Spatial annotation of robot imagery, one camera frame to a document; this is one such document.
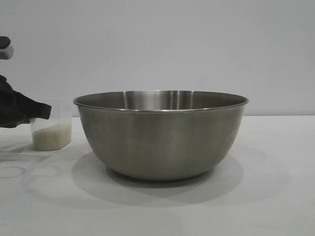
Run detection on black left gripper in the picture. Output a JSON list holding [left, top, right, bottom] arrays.
[[0, 75, 52, 128]]

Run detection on translucent plastic measuring cup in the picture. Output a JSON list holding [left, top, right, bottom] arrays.
[[31, 101, 72, 151]]

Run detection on white rice grains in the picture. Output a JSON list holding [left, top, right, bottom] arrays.
[[33, 124, 72, 150]]

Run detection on stainless steel mixing bowl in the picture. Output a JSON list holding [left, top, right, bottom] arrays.
[[72, 90, 249, 182]]

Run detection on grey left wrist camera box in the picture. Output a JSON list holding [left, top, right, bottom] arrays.
[[0, 46, 14, 59]]

